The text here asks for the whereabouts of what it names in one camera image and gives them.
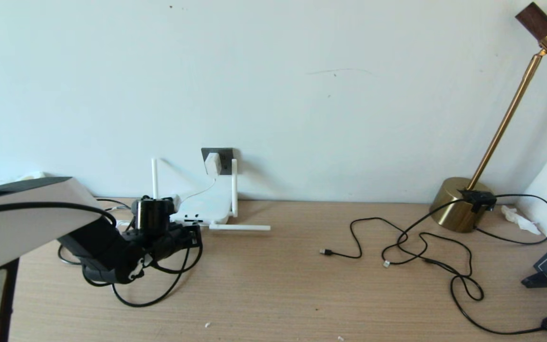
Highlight white adapter cord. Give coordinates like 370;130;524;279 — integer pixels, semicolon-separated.
114;175;218;228

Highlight black ethernet cable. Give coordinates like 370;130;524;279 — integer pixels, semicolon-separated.
57;197;203;307

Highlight white power adapter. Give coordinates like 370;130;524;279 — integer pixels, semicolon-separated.
205;152;222;175

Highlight white router with antennas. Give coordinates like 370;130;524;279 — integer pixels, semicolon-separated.
150;158;272;232

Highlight gold desk lamp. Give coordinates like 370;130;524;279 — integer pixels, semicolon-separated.
429;1;547;233

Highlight black clip on lamp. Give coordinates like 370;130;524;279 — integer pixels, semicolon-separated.
459;189;498;213

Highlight crumpled white tissue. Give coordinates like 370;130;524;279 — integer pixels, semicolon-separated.
501;204;542;236

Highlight black stand clip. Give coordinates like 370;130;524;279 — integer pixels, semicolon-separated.
522;273;547;289

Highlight grey wall socket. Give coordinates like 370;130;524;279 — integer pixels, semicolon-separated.
201;147;234;175

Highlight black USB cable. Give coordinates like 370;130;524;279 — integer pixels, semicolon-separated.
320;217;486;302

